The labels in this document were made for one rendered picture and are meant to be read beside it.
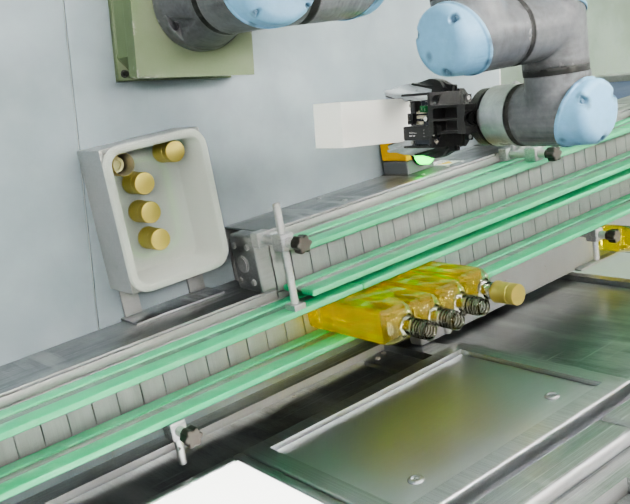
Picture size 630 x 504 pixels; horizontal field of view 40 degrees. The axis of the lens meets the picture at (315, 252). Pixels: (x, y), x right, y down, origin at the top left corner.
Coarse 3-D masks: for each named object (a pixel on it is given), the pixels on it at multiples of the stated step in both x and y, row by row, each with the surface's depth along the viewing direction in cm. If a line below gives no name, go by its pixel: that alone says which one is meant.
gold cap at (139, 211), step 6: (132, 204) 136; (138, 204) 134; (144, 204) 133; (150, 204) 133; (156, 204) 134; (132, 210) 135; (138, 210) 133; (144, 210) 133; (150, 210) 134; (156, 210) 134; (132, 216) 136; (138, 216) 134; (144, 216) 133; (150, 216) 134; (156, 216) 134; (144, 222) 134; (150, 222) 134
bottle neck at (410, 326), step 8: (408, 320) 128; (416, 320) 128; (424, 320) 127; (400, 328) 129; (408, 328) 128; (416, 328) 126; (424, 328) 126; (432, 328) 127; (416, 336) 127; (424, 336) 126; (432, 336) 127
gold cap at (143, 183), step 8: (128, 176) 134; (136, 176) 132; (144, 176) 132; (128, 184) 133; (136, 184) 132; (144, 184) 133; (152, 184) 133; (128, 192) 135; (136, 192) 133; (144, 192) 133
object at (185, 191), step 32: (192, 160) 138; (160, 192) 139; (192, 192) 140; (128, 224) 136; (160, 224) 140; (192, 224) 143; (128, 256) 129; (160, 256) 140; (192, 256) 142; (224, 256) 139
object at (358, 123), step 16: (320, 112) 120; (336, 112) 118; (352, 112) 118; (368, 112) 120; (384, 112) 122; (400, 112) 123; (320, 128) 121; (336, 128) 118; (352, 128) 118; (368, 128) 120; (384, 128) 122; (400, 128) 124; (320, 144) 121; (336, 144) 119; (352, 144) 119; (368, 144) 120
